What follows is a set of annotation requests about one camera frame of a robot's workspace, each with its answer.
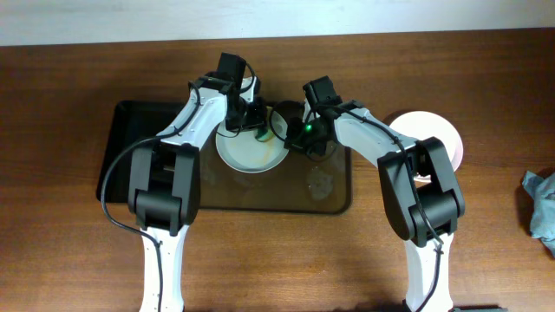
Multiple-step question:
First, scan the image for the green yellow sponge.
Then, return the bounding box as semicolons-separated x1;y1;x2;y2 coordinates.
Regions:
255;127;275;142

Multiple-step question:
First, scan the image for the pale green plate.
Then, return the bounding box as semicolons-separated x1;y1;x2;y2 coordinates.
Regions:
215;113;289;173

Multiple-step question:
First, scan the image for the pink plate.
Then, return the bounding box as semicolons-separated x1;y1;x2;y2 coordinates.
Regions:
389;111;464;171

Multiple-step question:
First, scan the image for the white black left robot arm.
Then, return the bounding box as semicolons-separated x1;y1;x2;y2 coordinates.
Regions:
127;76;259;311

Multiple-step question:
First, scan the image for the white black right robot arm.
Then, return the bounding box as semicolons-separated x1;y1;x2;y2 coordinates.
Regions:
284;101;465;311

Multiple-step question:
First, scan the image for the brown plastic tray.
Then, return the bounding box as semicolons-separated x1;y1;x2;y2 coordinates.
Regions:
186;100;352;215

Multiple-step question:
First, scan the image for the blue grey cloth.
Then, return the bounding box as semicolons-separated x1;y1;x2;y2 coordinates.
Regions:
521;171;554;257

